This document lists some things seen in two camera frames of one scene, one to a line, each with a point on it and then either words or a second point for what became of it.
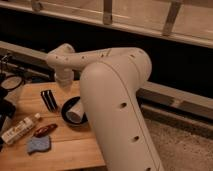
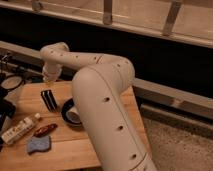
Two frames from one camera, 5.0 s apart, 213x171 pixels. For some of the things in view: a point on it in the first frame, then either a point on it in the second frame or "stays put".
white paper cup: [75, 113] stays put
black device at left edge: [7, 108] stays put
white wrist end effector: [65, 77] -> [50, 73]
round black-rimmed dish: [11, 82] stays put
